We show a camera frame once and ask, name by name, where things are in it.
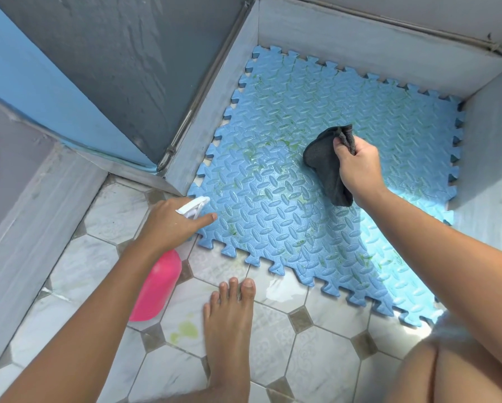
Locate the person's left forearm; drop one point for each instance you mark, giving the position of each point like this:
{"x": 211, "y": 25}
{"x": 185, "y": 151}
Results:
{"x": 78, "y": 339}

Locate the dark grey yellow-trimmed cloth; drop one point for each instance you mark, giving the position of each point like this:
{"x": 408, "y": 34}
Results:
{"x": 324, "y": 163}

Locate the blue foam puzzle mat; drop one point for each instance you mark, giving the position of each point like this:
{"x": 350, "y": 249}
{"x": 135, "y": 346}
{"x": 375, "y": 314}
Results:
{"x": 276, "y": 197}

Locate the person's right hand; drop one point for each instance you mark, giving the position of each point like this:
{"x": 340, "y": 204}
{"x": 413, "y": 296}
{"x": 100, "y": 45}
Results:
{"x": 360, "y": 172}

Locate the person's leg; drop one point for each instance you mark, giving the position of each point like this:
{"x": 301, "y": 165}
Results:
{"x": 227, "y": 339}
{"x": 444, "y": 373}

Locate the person's right leg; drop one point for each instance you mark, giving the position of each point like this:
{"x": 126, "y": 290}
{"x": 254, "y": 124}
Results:
{"x": 444, "y": 373}

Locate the pink spray bottle white trigger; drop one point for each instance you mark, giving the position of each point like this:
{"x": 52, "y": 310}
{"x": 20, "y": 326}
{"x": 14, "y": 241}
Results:
{"x": 158, "y": 285}

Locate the person's left leg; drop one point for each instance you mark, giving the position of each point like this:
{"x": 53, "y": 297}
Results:
{"x": 227, "y": 339}

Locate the person's right forearm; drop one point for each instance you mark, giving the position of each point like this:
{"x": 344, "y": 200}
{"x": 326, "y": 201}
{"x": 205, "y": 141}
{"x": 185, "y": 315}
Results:
{"x": 444, "y": 264}

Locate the blue door frame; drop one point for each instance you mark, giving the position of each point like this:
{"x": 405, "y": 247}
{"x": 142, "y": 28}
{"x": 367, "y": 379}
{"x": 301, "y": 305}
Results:
{"x": 45, "y": 104}

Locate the person's left hand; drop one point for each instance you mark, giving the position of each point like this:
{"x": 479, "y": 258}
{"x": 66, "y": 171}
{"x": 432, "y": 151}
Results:
{"x": 162, "y": 228}

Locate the grey wall pipe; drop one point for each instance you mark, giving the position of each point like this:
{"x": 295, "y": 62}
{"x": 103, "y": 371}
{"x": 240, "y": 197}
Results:
{"x": 165, "y": 157}

